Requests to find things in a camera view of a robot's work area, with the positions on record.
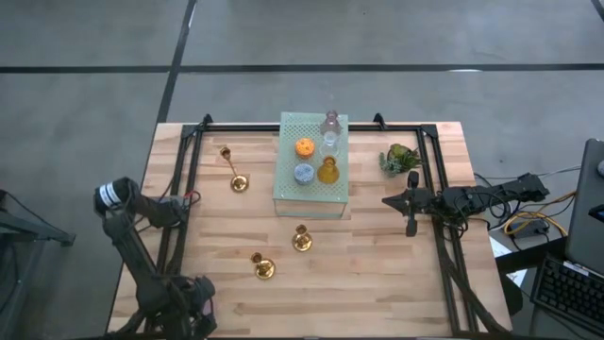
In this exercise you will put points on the clear ribbed glass candle holder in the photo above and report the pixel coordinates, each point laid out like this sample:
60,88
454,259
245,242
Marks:
330,144

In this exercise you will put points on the tall brass candlestick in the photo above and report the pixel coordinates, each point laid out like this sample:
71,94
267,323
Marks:
239,183

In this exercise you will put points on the medium brass candlestick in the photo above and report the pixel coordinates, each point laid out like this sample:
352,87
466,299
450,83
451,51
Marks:
265,269

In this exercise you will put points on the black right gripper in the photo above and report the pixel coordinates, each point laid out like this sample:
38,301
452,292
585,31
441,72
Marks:
431,202

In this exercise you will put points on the mint green perforated metal shelf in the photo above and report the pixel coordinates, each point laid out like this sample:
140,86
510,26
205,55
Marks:
288,189

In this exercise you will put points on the amber ribbed glass candle holder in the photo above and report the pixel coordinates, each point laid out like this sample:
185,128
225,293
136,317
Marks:
328,174

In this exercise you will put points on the white paper sheet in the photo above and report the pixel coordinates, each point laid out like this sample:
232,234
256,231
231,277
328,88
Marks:
499,248

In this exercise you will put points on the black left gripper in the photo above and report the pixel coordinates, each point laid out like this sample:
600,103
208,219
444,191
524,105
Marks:
189,307

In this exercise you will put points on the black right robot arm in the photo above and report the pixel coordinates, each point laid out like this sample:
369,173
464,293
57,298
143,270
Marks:
519,189

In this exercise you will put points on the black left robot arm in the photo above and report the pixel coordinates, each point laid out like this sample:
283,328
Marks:
134,260

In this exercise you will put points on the short brass candlestick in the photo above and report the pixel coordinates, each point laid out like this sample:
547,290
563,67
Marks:
302,242

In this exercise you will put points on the black keyboard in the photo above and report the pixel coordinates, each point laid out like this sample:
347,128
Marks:
571,293

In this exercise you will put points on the black aluminium table frame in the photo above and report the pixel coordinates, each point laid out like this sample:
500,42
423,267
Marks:
264,127

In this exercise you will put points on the grey metal stand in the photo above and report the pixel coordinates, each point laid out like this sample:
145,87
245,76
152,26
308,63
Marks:
38,227

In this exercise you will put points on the potted succulent plant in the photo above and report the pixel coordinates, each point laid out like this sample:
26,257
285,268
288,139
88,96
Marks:
400,158

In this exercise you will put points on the pale purple round object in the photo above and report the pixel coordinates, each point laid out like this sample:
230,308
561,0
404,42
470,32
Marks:
304,174

